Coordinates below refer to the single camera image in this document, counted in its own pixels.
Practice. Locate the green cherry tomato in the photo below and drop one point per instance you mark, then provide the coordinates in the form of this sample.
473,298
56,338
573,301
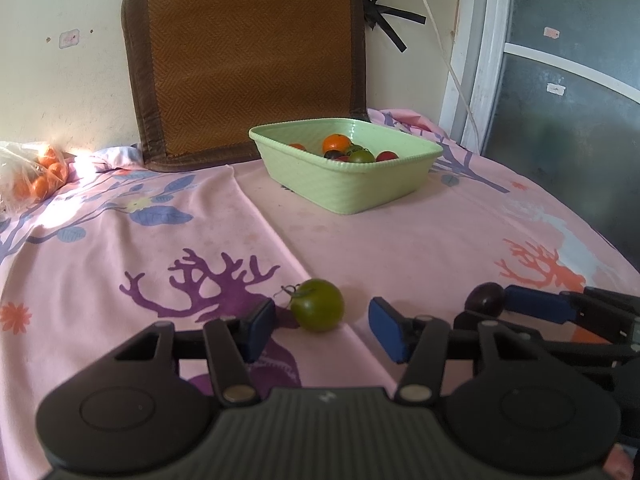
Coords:
361,155
317,305

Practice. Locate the white paper sticker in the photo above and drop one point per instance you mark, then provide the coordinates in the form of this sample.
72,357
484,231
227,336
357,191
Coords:
556,88

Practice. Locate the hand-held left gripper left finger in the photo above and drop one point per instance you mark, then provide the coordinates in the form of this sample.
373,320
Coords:
261,330

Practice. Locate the pink paper sticker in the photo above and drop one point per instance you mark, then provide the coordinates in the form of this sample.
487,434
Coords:
551,32

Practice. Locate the pink printed blanket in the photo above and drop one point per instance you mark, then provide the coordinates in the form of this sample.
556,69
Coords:
400,245

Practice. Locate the mandarin orange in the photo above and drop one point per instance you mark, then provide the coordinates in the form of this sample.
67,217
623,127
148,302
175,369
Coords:
336,142

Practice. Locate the crossed black tape strips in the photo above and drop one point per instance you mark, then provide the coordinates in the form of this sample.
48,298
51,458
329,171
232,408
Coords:
390,15

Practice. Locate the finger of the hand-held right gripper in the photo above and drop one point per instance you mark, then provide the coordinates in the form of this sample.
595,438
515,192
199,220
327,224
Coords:
467,321
542,304

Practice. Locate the pale square wall sticker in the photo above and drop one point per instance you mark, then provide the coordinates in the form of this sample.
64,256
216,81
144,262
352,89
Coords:
69,38

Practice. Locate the clear bag of mandarins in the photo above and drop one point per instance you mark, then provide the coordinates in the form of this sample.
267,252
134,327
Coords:
35,177

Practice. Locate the dark purple cherry tomato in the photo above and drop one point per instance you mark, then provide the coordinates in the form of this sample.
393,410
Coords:
330,154
485,298

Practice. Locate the light green plastic basket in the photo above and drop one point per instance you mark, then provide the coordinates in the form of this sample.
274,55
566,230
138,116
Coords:
345,185

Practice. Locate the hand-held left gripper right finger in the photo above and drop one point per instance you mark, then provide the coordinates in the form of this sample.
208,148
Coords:
387,330

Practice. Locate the white framed glass door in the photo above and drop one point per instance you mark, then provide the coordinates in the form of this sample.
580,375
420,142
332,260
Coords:
565,85

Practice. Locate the person's right hand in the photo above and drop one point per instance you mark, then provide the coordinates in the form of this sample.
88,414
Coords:
621,464

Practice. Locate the brown woven seat mat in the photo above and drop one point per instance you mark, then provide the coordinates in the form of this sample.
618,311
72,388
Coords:
250,60

